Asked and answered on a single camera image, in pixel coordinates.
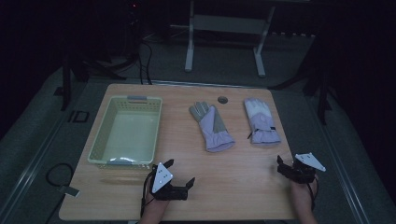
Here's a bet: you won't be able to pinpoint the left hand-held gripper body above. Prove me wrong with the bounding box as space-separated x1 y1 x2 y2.
149 161 190 202

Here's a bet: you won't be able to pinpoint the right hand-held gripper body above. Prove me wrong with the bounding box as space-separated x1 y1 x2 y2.
284 152 327 185

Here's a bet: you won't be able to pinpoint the lavender and white glove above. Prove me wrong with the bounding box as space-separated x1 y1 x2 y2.
243 97 282 147

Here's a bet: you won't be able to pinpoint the pale green plastic basket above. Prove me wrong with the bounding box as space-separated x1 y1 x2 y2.
87 94 163 171

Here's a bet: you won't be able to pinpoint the lavender glove with grey palm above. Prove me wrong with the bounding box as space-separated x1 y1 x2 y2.
189 101 236 153

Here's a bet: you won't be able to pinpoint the person's right hand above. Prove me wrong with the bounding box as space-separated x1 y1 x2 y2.
290 177 318 213

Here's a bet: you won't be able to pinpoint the person's left hand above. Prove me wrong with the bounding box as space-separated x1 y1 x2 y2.
143 190 171 217

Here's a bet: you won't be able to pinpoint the dark metal stand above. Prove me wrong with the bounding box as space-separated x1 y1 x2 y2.
269 31 339 126

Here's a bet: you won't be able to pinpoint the grey flat floor tag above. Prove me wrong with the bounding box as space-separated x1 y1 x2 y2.
57 185 81 198

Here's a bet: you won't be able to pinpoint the black tripod stand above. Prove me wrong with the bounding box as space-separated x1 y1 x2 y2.
54 0 141 111

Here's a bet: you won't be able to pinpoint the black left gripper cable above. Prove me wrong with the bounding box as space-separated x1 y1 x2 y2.
140 172 157 217

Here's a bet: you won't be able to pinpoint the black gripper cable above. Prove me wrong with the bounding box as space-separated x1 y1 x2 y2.
140 172 157 217
306 175 319 212

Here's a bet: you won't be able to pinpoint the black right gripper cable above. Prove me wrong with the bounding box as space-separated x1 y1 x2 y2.
306 175 319 212

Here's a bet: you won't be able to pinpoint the black floor cables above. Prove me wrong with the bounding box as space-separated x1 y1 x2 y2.
138 40 154 86

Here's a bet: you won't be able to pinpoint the black rectangular floor frame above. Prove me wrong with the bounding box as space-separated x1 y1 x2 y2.
67 110 91 124

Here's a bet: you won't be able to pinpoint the black looped floor cable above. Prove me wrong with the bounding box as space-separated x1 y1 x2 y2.
46 162 76 189

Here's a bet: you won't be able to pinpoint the white metal desk frame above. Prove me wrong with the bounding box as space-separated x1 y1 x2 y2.
184 0 276 78

